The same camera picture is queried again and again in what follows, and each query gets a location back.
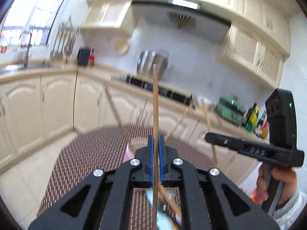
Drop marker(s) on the black electric kettle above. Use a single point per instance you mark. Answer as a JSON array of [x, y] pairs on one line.
[[83, 56]]

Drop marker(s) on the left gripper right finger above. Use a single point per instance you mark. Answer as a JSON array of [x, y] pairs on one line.
[[208, 199]]

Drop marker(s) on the dark soy sauce bottle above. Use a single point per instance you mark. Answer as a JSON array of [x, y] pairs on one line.
[[259, 124]]

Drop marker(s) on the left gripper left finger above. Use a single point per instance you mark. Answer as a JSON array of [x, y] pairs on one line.
[[103, 199]]

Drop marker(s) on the brown polka dot tablecloth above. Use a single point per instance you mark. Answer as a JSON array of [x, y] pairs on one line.
[[105, 149]]

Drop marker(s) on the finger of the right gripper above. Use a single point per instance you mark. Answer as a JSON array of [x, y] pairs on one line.
[[266, 153]]

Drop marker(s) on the black tracker camera block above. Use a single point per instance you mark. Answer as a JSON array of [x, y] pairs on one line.
[[281, 117]]

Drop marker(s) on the hanging utensil rack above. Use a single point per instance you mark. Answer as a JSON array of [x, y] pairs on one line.
[[64, 41]]

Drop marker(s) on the metal kitchen faucet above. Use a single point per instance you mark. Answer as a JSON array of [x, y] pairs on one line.
[[26, 60]]

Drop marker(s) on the lower cream cabinets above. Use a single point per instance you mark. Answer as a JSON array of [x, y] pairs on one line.
[[39, 106]]

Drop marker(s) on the green electric cooker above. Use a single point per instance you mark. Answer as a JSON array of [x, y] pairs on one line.
[[230, 109]]

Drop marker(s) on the stainless steel sink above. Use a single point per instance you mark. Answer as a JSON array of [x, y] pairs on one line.
[[15, 68]]

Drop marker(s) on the orange oil bottle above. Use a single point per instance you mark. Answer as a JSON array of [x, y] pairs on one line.
[[264, 130]]

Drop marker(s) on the cream cabinets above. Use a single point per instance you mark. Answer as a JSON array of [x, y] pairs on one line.
[[252, 35], [39, 106]]

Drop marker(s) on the green oil bottle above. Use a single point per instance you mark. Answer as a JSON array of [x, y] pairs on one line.
[[252, 118]]

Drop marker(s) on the light blue handled utensil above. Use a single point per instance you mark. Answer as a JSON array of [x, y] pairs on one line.
[[165, 218]]

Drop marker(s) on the window with bars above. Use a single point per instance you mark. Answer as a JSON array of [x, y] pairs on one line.
[[29, 20]]

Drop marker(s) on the upper cream cabinets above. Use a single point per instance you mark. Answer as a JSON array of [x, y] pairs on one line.
[[252, 35]]

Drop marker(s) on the black range hood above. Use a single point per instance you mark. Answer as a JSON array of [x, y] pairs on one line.
[[194, 21]]

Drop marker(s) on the stainless steel steamer pot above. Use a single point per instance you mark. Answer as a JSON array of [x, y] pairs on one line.
[[148, 58]]

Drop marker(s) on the person's right hand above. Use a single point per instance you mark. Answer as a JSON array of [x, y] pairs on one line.
[[287, 175]]

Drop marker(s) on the pink utensil holder cup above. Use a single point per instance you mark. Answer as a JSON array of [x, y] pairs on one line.
[[133, 146]]

